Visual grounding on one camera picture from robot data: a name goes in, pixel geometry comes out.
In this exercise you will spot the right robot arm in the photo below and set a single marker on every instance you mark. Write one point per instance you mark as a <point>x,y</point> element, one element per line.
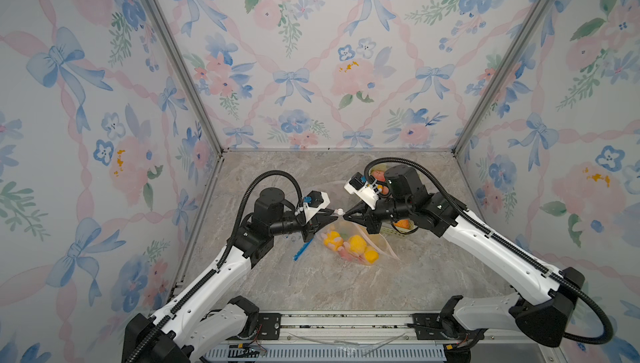
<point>542,302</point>

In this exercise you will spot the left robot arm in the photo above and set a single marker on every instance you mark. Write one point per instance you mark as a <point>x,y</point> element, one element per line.
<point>187,328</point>

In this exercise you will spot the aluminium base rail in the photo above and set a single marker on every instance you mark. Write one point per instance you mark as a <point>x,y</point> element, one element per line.
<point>370,336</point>

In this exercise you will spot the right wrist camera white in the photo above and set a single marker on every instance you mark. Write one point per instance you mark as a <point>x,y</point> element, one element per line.
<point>359,186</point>

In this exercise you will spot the pink peach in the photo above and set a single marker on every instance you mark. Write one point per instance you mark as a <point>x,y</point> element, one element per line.
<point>344,254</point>

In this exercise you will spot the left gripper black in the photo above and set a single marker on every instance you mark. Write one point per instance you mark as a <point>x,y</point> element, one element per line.
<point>313,225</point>

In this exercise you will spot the pink zipper clear bag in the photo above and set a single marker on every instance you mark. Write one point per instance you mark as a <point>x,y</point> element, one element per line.
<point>378,247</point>

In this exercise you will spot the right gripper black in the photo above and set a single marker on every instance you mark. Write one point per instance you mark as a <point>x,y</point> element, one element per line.
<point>364,216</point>

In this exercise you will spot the yellow peach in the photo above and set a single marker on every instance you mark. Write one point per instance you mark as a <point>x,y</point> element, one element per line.
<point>332,240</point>
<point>356,245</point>

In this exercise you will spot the green plastic basket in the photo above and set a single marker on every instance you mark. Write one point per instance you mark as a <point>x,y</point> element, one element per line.
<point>400,191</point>

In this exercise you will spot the blue zipper clear bag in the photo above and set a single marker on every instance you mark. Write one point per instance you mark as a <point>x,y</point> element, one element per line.
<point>302,250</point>

